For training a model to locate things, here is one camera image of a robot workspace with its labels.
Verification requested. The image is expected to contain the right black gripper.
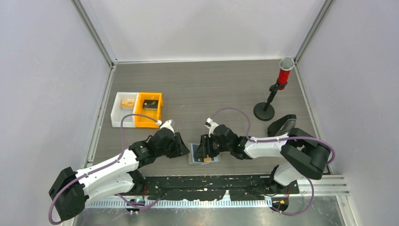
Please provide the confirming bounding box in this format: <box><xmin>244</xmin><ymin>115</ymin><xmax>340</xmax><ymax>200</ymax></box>
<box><xmin>194</xmin><ymin>134</ymin><xmax>232</xmax><ymax>159</ymax></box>

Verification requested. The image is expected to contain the blue grey card holder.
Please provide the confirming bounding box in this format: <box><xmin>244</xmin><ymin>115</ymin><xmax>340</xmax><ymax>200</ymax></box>
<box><xmin>189</xmin><ymin>143</ymin><xmax>221</xmax><ymax>165</ymax></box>

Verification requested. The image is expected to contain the orange credit card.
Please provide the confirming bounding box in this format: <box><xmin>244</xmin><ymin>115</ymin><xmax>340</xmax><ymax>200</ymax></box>
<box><xmin>203</xmin><ymin>156</ymin><xmax>220</xmax><ymax>163</ymax></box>

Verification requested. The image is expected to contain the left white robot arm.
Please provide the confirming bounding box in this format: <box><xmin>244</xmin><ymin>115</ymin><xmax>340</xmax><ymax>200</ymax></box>
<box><xmin>48</xmin><ymin>128</ymin><xmax>190</xmax><ymax>225</ymax></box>

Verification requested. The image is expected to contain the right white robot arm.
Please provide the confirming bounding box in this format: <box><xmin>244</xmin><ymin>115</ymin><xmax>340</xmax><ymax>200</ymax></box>
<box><xmin>193</xmin><ymin>121</ymin><xmax>335</xmax><ymax>193</ymax></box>

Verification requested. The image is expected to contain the black card in orange bin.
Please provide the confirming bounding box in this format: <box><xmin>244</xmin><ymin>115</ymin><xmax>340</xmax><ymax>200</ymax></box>
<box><xmin>143</xmin><ymin>100</ymin><xmax>159</xmax><ymax>111</ymax></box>

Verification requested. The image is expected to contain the tan card in white bin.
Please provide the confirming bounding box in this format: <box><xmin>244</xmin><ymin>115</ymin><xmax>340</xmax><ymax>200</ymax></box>
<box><xmin>120</xmin><ymin>98</ymin><xmax>136</xmax><ymax>109</ymax></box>

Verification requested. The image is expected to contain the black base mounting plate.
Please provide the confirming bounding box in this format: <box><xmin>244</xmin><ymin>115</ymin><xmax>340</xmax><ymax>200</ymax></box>
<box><xmin>114</xmin><ymin>174</ymin><xmax>300</xmax><ymax>202</ymax></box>

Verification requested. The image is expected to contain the orange plastic bin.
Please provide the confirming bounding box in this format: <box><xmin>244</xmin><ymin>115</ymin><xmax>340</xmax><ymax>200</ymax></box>
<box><xmin>134</xmin><ymin>92</ymin><xmax>163</xmax><ymax>129</ymax></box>

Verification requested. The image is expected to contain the white plastic bin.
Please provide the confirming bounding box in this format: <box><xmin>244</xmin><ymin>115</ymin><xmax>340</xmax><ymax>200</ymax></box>
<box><xmin>110</xmin><ymin>92</ymin><xmax>139</xmax><ymax>128</ymax></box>

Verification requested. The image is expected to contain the red microphone on black stand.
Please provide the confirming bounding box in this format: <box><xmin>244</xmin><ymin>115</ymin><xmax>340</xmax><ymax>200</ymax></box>
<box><xmin>253</xmin><ymin>57</ymin><xmax>295</xmax><ymax>121</ymax></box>

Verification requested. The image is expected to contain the black stand with clear plate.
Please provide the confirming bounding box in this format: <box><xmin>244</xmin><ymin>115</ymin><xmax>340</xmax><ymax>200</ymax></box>
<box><xmin>267</xmin><ymin>114</ymin><xmax>297</xmax><ymax>137</ymax></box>

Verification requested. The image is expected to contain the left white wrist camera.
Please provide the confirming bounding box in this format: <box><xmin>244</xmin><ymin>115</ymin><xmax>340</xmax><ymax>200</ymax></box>
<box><xmin>156</xmin><ymin>120</ymin><xmax>175</xmax><ymax>136</ymax></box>

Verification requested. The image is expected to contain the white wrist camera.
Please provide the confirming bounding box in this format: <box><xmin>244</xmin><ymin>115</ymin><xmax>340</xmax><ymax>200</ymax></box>
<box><xmin>156</xmin><ymin>120</ymin><xmax>175</xmax><ymax>136</ymax></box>
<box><xmin>204</xmin><ymin>118</ymin><xmax>219</xmax><ymax>137</ymax></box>

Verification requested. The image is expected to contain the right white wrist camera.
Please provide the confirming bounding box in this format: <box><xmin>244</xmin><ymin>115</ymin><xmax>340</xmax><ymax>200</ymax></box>
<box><xmin>204</xmin><ymin>118</ymin><xmax>219</xmax><ymax>137</ymax></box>

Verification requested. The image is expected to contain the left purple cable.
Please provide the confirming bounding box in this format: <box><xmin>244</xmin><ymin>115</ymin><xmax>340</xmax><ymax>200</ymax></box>
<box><xmin>48</xmin><ymin>113</ymin><xmax>163</xmax><ymax>225</ymax></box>

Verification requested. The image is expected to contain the slotted metal rail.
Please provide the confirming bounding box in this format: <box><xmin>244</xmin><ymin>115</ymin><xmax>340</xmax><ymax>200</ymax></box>
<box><xmin>88</xmin><ymin>197</ymin><xmax>272</xmax><ymax>209</ymax></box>

